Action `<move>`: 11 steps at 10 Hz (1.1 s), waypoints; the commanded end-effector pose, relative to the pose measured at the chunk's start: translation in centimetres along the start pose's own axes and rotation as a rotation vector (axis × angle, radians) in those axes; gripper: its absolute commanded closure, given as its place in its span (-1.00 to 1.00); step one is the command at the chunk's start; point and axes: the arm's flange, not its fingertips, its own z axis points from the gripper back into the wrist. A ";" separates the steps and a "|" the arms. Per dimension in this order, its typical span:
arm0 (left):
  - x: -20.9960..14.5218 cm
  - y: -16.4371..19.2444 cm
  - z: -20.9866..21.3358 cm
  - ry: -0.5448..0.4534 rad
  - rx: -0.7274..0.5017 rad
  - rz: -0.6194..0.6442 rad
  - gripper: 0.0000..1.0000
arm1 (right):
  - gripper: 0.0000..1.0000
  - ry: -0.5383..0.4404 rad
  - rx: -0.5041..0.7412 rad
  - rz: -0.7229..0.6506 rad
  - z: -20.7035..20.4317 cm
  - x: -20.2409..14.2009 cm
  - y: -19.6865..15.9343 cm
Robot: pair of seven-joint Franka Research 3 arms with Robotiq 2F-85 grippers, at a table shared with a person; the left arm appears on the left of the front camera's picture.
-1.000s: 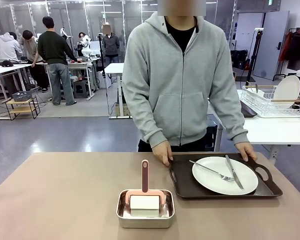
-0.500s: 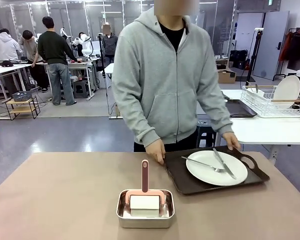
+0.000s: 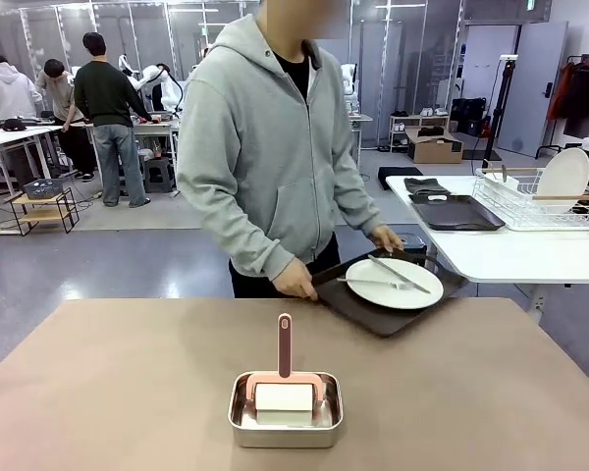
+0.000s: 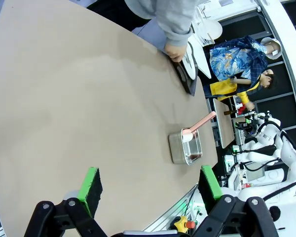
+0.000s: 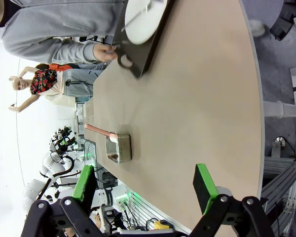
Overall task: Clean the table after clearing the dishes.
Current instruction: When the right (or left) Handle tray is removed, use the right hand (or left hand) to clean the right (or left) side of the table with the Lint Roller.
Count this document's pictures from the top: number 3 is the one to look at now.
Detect person's left hand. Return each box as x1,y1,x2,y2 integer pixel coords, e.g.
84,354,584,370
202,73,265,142
366,224,405,255

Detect person's right hand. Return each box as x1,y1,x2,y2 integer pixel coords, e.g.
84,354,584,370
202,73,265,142
272,257,321,302

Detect silver table knife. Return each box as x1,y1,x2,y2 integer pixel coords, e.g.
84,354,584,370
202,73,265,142
367,253,432,295

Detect silver fork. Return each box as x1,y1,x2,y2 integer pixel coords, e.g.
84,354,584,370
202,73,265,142
336,276,409,291

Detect white round plate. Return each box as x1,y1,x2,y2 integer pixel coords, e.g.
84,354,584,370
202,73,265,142
537,146,589,216
346,258,445,311

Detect dark brown serving tray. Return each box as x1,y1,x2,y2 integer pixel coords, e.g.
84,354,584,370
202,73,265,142
309,247,465,339
408,194,507,232

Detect person's left forearm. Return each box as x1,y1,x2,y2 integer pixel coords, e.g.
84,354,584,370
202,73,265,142
331,156,390,237

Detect person's right forearm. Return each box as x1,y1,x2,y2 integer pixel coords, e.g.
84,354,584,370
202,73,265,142
176,161,295,284

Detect black flat floor cushion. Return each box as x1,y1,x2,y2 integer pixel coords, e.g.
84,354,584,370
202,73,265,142
376,166,426,192

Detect grey folded cloth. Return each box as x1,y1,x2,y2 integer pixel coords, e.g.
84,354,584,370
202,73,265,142
403,177,453,197

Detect open cardboard box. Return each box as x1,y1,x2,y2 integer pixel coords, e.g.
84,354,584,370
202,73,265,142
404,127,465,165

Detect white shoe rack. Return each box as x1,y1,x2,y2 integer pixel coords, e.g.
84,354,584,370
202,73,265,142
389,108,451,148

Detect white side table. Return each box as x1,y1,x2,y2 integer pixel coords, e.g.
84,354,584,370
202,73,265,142
386,174,589,325

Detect person in grey hoodie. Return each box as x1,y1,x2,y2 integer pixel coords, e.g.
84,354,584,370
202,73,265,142
175,0,406,301

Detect black equipment cases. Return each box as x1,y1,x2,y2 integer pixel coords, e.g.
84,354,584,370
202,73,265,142
451,96,488,137

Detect rectangular stainless steel tray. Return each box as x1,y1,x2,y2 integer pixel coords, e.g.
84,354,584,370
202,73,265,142
227,371,345,449

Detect grey folding step stool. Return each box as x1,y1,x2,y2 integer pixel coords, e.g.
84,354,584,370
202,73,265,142
143,157,177,193

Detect black stand white head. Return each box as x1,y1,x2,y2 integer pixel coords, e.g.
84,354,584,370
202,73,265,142
463,53,520,162

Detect grey blue door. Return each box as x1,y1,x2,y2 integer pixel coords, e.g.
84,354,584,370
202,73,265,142
517,22,568,158

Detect white cluttered lab table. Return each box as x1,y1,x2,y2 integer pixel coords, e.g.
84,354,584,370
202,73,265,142
71,115,178,192

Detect orange hanging jacket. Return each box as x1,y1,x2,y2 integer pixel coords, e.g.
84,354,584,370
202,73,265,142
547,61,575,122

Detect black hanging jacket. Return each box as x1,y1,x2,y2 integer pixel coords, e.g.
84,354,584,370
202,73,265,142
563,63,589,138

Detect grey plastic basket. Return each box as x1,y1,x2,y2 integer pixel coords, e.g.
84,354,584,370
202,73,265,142
23,179,65,201

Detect person in dark green sweater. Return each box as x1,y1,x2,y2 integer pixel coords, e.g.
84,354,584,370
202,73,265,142
73,31,153,209

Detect person in beige shirt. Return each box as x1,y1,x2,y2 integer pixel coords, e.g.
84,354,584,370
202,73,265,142
34,58,97,181

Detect white work table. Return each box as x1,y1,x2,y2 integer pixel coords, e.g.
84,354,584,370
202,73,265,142
0,125,65,235

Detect person in white hoodie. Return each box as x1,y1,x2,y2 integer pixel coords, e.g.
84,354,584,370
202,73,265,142
0,54,43,122

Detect pink handled lint roller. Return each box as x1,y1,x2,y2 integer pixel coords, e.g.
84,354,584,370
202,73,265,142
244,312,328,427

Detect white wire dish rack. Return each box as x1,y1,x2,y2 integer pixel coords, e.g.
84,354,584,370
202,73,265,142
474,166,589,232

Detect wooden shelf black frame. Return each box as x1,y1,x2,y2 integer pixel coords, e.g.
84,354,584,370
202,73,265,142
9,188,80,236

